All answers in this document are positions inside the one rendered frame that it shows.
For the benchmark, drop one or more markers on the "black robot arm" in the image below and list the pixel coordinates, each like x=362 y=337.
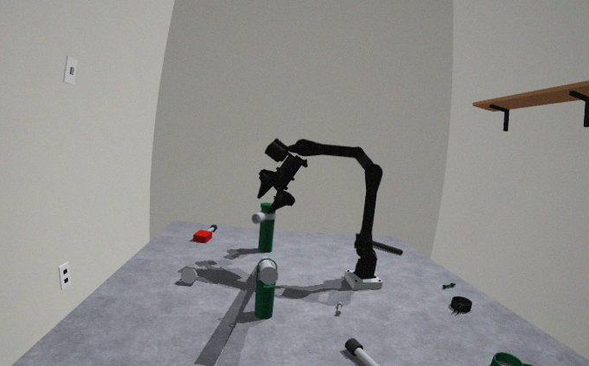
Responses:
x=366 y=266

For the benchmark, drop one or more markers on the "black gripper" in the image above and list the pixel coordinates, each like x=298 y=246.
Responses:
x=282 y=197

